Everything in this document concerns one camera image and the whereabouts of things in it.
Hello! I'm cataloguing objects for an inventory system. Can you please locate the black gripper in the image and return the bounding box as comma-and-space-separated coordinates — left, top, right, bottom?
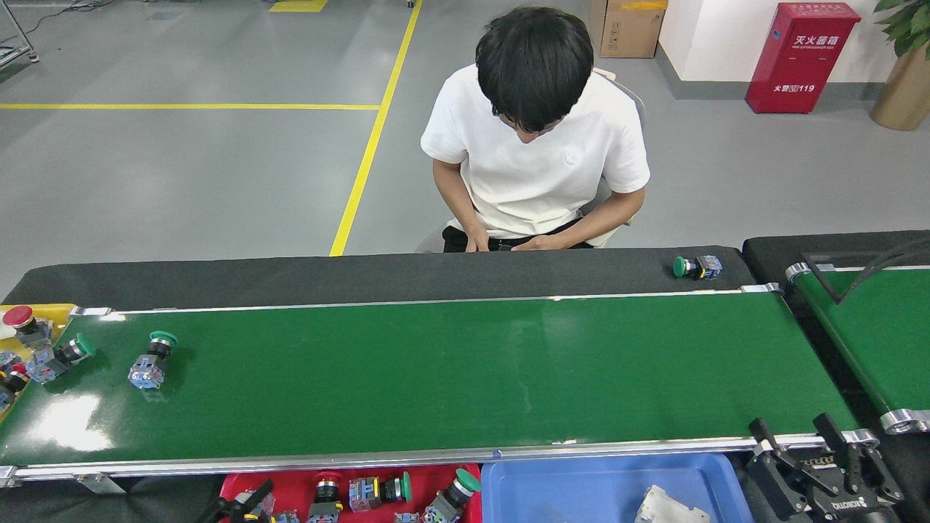
745, 414, 906, 523

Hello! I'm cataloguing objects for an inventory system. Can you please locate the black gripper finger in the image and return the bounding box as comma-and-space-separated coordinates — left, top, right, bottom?
207, 479, 275, 523

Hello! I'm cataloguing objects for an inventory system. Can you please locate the green mushroom push button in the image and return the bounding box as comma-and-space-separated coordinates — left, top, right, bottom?
424, 469, 482, 523
672, 254, 724, 281
129, 331, 178, 391
28, 333, 97, 384
349, 472, 413, 513

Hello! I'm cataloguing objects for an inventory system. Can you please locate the white circuit breaker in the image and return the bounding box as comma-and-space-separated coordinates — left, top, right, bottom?
634, 485, 711, 523

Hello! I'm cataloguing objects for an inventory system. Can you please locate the red plastic tray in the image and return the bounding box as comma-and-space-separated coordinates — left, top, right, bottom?
218, 465, 482, 523

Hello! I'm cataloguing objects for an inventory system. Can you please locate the narrow green conveyor belt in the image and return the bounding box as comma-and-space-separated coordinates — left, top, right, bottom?
785, 261, 930, 435

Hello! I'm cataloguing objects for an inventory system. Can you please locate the long green conveyor belt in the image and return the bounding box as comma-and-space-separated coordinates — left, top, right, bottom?
0, 283, 884, 487

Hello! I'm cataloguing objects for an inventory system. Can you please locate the blue plastic tray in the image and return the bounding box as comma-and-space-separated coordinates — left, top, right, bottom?
480, 452, 753, 523

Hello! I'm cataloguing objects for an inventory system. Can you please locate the yellow plastic tray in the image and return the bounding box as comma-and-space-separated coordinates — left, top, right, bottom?
0, 304, 77, 422

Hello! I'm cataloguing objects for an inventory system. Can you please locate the potted plant in brass pot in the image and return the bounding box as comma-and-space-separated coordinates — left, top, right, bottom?
870, 0, 930, 131

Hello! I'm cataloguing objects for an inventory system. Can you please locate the red fire extinguisher cabinet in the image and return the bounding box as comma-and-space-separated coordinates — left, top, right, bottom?
745, 2, 862, 115

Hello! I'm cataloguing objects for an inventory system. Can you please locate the person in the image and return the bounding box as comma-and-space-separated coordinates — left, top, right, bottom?
420, 6, 651, 254

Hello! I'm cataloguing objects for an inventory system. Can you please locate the brown cardboard box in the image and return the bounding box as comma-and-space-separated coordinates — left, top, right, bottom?
589, 0, 668, 59

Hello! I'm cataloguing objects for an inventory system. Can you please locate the black cable loop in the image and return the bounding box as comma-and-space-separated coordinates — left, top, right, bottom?
801, 241, 930, 304

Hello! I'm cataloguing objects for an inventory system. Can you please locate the metal wheeled cart frame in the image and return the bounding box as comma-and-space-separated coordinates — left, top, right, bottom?
0, 0, 39, 70

